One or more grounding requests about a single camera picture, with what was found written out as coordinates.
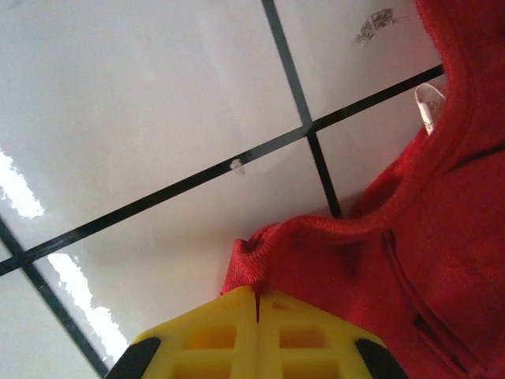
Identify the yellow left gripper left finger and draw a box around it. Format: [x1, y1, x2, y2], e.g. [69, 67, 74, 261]
[110, 286, 258, 379]

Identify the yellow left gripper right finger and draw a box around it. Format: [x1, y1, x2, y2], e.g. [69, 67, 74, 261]
[257, 290, 408, 379]

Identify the red t-shirt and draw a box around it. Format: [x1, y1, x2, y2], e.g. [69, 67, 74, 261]
[219, 0, 505, 379]

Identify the white garment label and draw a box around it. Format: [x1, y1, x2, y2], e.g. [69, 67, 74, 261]
[413, 82, 447, 137]

